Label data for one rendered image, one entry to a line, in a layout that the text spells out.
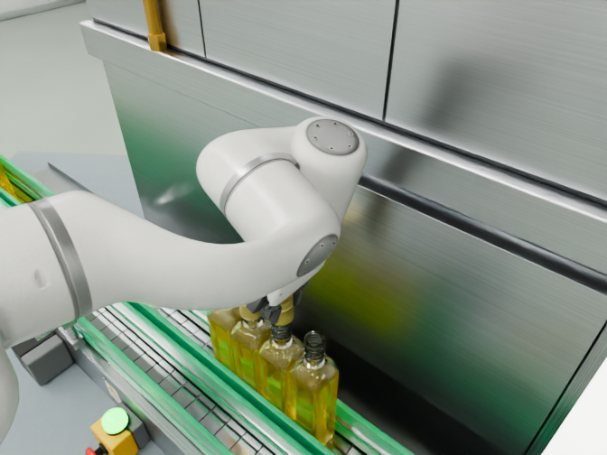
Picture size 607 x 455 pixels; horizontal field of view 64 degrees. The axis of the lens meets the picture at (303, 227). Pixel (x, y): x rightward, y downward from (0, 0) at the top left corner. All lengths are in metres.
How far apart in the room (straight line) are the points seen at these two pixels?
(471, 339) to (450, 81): 0.33
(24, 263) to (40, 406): 0.89
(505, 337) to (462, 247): 0.13
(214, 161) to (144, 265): 0.12
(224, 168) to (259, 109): 0.31
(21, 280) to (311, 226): 0.19
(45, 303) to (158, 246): 0.07
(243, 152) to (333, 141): 0.08
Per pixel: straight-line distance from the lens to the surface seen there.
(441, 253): 0.61
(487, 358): 0.69
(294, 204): 0.37
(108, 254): 0.34
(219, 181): 0.41
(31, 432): 1.17
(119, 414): 1.00
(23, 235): 0.33
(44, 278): 0.33
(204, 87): 0.79
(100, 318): 1.12
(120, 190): 1.71
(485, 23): 0.52
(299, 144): 0.44
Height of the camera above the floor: 1.68
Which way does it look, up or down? 40 degrees down
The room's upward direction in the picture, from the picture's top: straight up
